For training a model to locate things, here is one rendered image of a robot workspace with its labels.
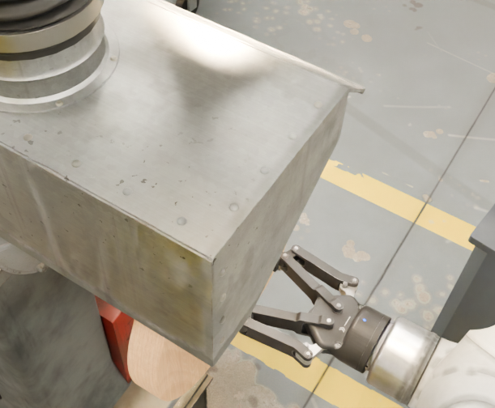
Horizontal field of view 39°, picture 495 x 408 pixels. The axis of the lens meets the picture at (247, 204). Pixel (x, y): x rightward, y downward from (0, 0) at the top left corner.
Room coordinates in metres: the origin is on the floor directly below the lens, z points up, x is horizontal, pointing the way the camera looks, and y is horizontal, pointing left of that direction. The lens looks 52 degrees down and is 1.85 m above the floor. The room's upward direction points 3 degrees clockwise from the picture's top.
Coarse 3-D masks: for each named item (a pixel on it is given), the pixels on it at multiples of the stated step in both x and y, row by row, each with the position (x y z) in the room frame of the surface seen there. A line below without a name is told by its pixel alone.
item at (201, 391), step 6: (204, 378) 0.69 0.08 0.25; (210, 378) 0.70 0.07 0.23; (204, 384) 0.69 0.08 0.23; (198, 390) 0.67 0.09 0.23; (204, 390) 0.68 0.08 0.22; (192, 396) 0.65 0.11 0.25; (198, 396) 0.66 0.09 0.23; (204, 396) 0.70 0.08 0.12; (192, 402) 0.64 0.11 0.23; (198, 402) 0.68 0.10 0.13; (204, 402) 0.70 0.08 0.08
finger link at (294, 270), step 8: (280, 256) 0.49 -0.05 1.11; (288, 256) 0.50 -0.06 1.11; (288, 264) 0.48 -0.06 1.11; (296, 264) 0.48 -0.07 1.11; (288, 272) 0.48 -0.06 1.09; (296, 272) 0.47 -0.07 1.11; (304, 272) 0.47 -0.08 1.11; (296, 280) 0.47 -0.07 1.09; (304, 280) 0.46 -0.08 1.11; (312, 280) 0.46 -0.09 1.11; (304, 288) 0.46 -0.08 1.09; (312, 288) 0.45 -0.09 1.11; (320, 288) 0.45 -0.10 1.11; (312, 296) 0.44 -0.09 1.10; (320, 296) 0.44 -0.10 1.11; (328, 296) 0.43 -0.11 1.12; (328, 304) 0.43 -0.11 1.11; (336, 304) 0.42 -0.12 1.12
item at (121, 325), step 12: (96, 300) 0.69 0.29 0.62; (108, 312) 0.66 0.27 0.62; (120, 312) 0.66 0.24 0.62; (108, 324) 0.65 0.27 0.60; (120, 324) 0.66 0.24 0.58; (132, 324) 0.68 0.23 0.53; (108, 336) 0.65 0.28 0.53; (120, 336) 0.65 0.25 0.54; (120, 348) 0.64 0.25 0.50; (120, 360) 0.64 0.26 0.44
